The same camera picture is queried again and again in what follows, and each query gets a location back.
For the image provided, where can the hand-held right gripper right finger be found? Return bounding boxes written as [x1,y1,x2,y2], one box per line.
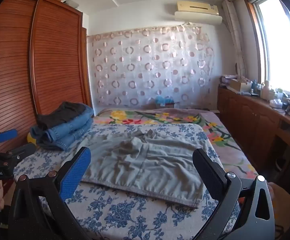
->
[192,148,276,240]

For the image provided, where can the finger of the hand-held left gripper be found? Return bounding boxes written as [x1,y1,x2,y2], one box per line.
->
[0,129,18,152]
[7,143,37,161]

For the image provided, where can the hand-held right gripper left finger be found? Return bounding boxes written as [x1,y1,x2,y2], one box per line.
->
[8,147,93,240]

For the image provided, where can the grey-green pants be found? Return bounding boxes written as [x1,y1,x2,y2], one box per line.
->
[81,129,209,208]

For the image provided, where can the folded black pants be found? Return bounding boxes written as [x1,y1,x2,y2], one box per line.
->
[36,102,86,131]

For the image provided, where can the yellow object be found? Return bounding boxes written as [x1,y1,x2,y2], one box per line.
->
[27,132,38,147]

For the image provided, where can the folded blue jeans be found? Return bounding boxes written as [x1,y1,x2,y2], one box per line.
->
[38,119,93,151]
[30,105,94,142]

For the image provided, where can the colourful floral blanket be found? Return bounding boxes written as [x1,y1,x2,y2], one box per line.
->
[95,107,259,180]

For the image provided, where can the wooden side cabinet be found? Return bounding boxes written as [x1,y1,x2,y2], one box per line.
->
[217,85,290,175]

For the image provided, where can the blue floral bedspread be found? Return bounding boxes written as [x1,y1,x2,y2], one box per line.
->
[12,122,240,240]

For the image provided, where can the wooden slatted wardrobe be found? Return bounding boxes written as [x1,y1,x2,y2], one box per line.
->
[0,0,93,155]

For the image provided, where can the open cardboard box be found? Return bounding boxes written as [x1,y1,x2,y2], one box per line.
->
[229,79,252,93]

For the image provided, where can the stack of papers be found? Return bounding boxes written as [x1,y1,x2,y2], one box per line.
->
[220,74,238,86]

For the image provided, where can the white bottle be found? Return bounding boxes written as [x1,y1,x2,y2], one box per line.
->
[261,80,270,100]

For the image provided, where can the circle-patterned sheer curtain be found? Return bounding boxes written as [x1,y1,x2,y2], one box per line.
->
[86,25,215,109]

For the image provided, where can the pale window curtain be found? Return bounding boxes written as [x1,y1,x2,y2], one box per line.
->
[221,0,248,78]

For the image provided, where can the wooden-framed window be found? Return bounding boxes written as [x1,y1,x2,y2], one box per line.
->
[245,0,290,98]

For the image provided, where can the wall air conditioner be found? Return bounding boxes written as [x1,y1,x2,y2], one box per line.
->
[174,0,223,25]

